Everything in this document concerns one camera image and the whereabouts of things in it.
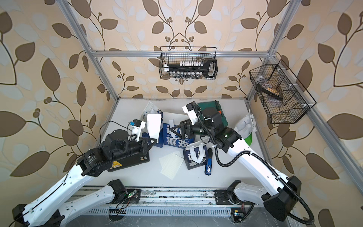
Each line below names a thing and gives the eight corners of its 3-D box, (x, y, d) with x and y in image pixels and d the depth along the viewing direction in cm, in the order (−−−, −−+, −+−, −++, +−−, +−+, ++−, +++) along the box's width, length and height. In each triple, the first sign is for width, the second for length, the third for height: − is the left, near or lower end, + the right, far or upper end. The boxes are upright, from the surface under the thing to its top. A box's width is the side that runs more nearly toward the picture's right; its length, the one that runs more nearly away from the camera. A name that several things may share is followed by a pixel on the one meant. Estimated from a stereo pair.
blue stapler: (204, 174, 84) (205, 171, 80) (207, 151, 93) (207, 147, 89) (210, 175, 83) (211, 173, 79) (212, 152, 93) (213, 148, 89)
